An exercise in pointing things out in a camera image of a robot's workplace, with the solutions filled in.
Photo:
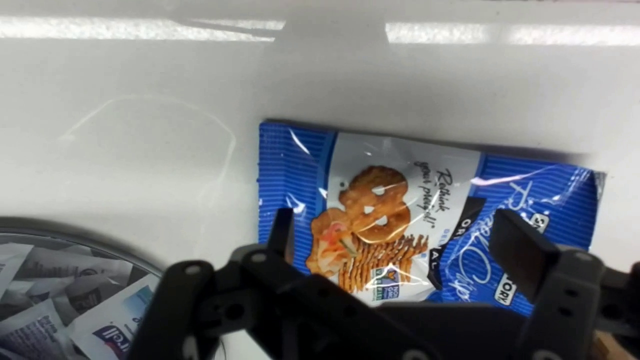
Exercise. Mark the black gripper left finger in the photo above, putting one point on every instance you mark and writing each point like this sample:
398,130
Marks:
180,307

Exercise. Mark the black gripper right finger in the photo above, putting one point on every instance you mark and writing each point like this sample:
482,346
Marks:
567,292

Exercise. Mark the blue and white snack packet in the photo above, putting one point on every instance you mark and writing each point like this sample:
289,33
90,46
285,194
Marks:
372,200

